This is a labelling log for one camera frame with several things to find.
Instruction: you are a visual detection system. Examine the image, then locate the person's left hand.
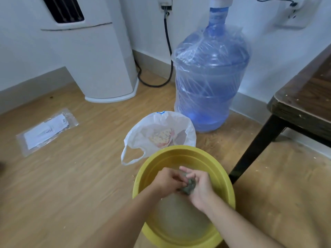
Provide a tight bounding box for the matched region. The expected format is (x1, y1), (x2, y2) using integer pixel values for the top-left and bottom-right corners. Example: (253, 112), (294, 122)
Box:
(151, 167), (189, 199)

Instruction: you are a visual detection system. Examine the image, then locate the person's right hand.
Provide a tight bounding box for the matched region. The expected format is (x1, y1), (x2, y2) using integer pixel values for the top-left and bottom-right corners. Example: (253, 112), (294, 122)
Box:
(179, 166), (216, 213)

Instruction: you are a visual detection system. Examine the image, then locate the grey wet cloth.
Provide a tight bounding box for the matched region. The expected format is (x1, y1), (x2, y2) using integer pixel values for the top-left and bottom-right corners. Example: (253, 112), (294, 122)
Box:
(178, 171), (197, 195)

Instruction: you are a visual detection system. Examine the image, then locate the person's left forearm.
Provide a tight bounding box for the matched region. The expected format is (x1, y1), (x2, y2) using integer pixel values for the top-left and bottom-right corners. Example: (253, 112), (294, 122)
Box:
(79, 184), (166, 248)

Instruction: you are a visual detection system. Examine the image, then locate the person's right forearm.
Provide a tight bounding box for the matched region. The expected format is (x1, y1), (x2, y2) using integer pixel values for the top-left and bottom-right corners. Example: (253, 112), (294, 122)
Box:
(204, 195), (286, 248)

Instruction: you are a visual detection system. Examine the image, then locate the yellow plastic basin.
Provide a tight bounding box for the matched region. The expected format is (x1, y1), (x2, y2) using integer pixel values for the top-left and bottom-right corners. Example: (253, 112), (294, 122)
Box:
(132, 145), (236, 248)

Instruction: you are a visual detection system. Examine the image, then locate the white plastic bag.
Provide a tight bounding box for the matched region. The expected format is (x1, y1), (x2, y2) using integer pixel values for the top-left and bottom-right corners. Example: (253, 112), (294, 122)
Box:
(121, 111), (197, 166)

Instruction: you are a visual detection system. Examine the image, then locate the large blue water jug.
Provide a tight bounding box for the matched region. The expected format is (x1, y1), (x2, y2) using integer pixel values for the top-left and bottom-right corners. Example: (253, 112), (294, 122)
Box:
(172, 7), (251, 133)

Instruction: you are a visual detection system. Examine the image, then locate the dark wooden table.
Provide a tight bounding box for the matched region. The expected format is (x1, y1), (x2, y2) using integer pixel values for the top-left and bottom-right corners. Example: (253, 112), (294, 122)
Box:
(229, 44), (331, 185)

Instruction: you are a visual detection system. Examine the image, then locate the clear bag with papers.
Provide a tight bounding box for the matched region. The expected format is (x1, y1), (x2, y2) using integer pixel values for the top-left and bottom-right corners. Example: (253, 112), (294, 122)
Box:
(16, 108), (79, 157)

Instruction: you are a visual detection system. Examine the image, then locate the white standing air conditioner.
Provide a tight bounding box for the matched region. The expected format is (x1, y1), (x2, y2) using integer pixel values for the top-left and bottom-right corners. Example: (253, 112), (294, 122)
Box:
(40, 0), (139, 104)

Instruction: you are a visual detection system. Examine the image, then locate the white water pump dispenser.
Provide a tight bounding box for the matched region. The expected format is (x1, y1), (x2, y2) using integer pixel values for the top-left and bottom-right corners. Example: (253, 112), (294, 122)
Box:
(209, 0), (234, 8)

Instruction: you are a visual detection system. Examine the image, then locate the black power cable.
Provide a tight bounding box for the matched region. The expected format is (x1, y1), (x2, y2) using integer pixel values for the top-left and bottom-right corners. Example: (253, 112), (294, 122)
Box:
(134, 10), (174, 88)

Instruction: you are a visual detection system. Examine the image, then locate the white wall socket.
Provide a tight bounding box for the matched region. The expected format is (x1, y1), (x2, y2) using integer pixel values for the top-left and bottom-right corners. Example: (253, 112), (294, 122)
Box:
(158, 0), (173, 11)

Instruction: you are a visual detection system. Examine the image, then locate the thin black cable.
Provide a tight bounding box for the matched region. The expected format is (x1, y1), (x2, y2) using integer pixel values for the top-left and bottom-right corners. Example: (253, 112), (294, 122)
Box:
(255, 0), (297, 7)

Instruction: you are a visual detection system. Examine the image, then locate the white wall power strip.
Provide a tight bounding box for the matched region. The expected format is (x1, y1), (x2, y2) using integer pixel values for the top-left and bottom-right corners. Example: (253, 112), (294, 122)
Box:
(274, 0), (324, 30)

